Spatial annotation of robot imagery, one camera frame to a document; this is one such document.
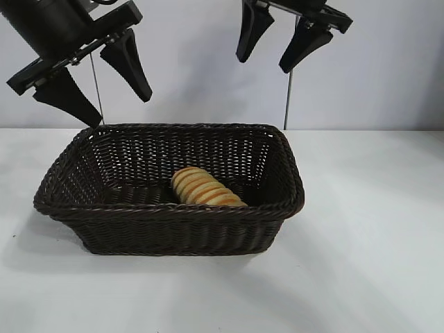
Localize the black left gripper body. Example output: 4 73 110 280
0 0 144 96

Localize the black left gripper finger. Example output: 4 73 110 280
33 67 104 128
99 28 154 103

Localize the dark brown wicker basket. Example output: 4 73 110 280
33 121 305 257

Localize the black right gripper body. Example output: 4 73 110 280
244 0 354 35

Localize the thin grey vertical pole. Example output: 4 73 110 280
283 15 300 130
89 51 104 125

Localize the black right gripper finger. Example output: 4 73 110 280
235 1 275 64
279 16 334 74

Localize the long striped bread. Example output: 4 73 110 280
171 166 249 208

